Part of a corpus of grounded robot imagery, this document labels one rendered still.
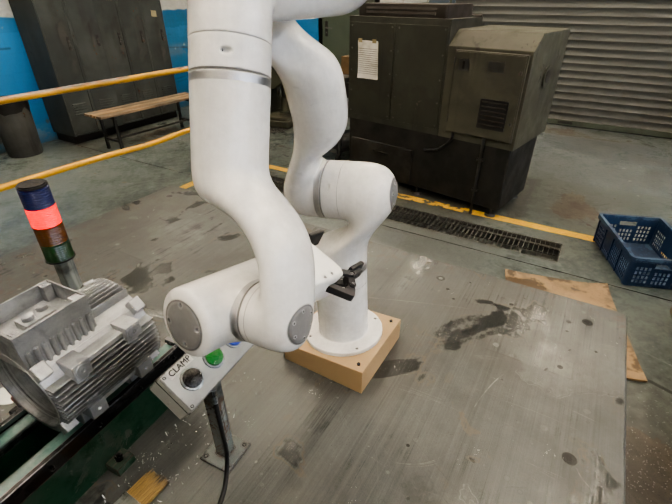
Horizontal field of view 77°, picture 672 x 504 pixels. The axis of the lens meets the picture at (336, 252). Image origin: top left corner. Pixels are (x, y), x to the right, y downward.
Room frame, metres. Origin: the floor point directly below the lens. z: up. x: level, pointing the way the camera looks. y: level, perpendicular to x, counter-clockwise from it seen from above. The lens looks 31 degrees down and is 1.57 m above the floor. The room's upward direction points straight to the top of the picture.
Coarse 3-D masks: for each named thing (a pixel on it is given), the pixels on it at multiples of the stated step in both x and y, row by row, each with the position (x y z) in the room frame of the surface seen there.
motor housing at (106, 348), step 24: (96, 288) 0.62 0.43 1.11; (120, 288) 0.63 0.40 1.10; (96, 312) 0.57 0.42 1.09; (120, 312) 0.60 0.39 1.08; (144, 312) 0.62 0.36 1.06; (96, 336) 0.54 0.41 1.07; (120, 336) 0.55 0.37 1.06; (144, 336) 0.59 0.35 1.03; (0, 360) 0.51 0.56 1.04; (48, 360) 0.48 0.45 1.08; (96, 360) 0.50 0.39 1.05; (120, 360) 0.54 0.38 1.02; (24, 384) 0.52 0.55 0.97; (48, 384) 0.45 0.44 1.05; (72, 384) 0.46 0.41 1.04; (96, 384) 0.48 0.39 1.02; (120, 384) 0.52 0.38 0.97; (24, 408) 0.49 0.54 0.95; (48, 408) 0.49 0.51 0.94; (72, 408) 0.44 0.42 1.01
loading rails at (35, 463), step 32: (160, 352) 0.65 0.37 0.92; (128, 384) 0.57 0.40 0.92; (32, 416) 0.50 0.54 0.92; (128, 416) 0.53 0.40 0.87; (0, 448) 0.43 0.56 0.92; (32, 448) 0.46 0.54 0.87; (64, 448) 0.43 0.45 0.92; (96, 448) 0.47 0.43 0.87; (128, 448) 0.51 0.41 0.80; (0, 480) 0.41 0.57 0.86; (32, 480) 0.38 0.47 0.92; (64, 480) 0.41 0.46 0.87; (96, 480) 0.45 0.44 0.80
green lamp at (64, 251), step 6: (54, 246) 0.83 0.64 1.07; (60, 246) 0.84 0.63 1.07; (66, 246) 0.85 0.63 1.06; (48, 252) 0.82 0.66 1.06; (54, 252) 0.83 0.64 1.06; (60, 252) 0.83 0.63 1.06; (66, 252) 0.84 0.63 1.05; (72, 252) 0.86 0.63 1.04; (48, 258) 0.83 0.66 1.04; (54, 258) 0.83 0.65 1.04; (60, 258) 0.83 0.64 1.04; (66, 258) 0.84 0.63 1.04
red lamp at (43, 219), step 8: (48, 208) 0.84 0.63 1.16; (56, 208) 0.86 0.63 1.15; (32, 216) 0.82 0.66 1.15; (40, 216) 0.83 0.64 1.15; (48, 216) 0.84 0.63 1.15; (56, 216) 0.85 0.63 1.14; (32, 224) 0.83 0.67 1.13; (40, 224) 0.83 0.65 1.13; (48, 224) 0.83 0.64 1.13; (56, 224) 0.84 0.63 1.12
